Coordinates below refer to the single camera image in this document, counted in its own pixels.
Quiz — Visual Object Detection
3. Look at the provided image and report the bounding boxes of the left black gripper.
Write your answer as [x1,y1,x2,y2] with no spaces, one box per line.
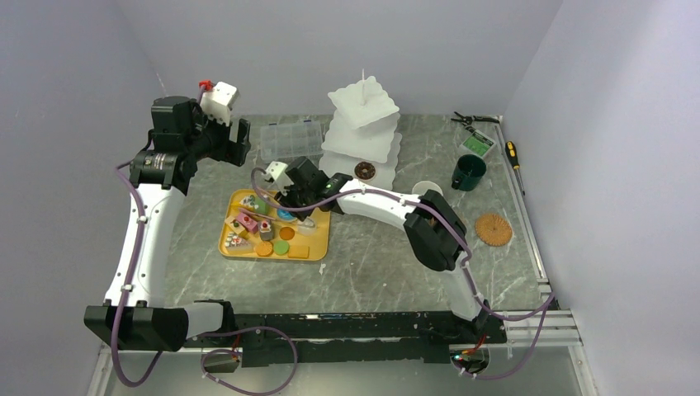
[184,99,250,166]

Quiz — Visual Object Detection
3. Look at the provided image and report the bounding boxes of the blue frosted donut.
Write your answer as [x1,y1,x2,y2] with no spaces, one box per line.
[276,210,297,223]

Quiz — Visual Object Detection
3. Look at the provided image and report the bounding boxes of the chocolate sprinkled donut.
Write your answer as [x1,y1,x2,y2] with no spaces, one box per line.
[353,161,376,181]

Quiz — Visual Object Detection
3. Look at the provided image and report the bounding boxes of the pink handled tongs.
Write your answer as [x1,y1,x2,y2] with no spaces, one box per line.
[231,190,303,226]

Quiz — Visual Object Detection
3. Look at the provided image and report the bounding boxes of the white three-tier dessert stand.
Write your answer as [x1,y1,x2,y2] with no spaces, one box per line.
[319,75,402,190]

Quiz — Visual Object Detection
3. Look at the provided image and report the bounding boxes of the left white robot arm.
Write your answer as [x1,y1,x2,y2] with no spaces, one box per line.
[83,92,250,352]

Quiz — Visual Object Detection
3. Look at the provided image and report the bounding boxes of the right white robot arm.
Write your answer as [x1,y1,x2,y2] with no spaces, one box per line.
[263,157,487,342]

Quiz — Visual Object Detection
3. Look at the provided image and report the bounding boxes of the white round cupcake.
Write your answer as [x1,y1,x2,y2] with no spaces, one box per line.
[296,217,318,236]

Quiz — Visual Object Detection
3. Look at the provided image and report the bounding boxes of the clear plastic compartment box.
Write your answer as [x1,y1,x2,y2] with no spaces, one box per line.
[260,120,323,163]

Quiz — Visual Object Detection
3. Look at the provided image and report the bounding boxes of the green roll cake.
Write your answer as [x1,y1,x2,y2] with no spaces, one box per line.
[250,196,270,215]

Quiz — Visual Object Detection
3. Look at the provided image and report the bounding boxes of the orange round cookie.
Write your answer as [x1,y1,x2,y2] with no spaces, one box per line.
[278,226,296,241]

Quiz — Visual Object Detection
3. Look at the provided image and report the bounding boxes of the cream triangle cake slice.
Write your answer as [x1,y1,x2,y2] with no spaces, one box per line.
[233,194,260,211]

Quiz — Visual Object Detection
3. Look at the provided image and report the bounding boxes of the grey cake with strawberry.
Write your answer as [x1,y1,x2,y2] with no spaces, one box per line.
[258,219,275,241]

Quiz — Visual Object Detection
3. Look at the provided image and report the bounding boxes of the yellow serving tray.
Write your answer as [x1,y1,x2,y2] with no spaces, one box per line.
[217,193,330,262]

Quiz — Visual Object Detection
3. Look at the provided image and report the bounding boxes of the yellow square biscuit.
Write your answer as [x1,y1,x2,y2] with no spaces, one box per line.
[287,245,310,260]

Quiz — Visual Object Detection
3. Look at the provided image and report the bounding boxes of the green round macaron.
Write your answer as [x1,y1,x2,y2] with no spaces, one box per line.
[273,240,290,256]

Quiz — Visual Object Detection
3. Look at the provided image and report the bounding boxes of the pink cake with cherry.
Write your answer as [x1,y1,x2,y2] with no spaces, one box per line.
[234,212,258,234]

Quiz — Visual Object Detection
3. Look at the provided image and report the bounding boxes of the tan waffle round cookie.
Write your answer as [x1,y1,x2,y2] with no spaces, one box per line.
[254,241,274,257]

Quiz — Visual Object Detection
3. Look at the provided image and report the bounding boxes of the yellow cake piece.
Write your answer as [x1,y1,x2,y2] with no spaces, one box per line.
[225,215,248,238]

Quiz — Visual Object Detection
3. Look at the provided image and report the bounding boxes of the white triangle cake slice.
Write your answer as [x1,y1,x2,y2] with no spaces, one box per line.
[223,232,253,255]

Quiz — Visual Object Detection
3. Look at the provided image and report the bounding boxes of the white blue mug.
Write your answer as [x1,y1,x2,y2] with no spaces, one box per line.
[411,180,443,196]

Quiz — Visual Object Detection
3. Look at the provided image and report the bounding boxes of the dark green mug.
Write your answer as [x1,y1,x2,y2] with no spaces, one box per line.
[451,154,487,191]

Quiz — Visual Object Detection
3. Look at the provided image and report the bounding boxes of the black pliers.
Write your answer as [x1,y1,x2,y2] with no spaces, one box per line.
[451,111,500,127]

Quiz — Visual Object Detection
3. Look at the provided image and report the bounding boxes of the green white packet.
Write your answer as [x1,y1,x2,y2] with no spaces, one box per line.
[458,130,497,159]

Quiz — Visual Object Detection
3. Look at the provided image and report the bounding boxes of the yellow black screwdriver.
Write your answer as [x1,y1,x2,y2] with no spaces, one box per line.
[505,140,526,196]

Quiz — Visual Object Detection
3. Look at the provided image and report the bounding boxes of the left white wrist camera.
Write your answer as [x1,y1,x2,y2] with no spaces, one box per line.
[199,81,239,126]

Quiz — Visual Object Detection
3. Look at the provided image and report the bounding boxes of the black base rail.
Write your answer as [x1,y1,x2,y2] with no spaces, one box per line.
[185,310,508,368]

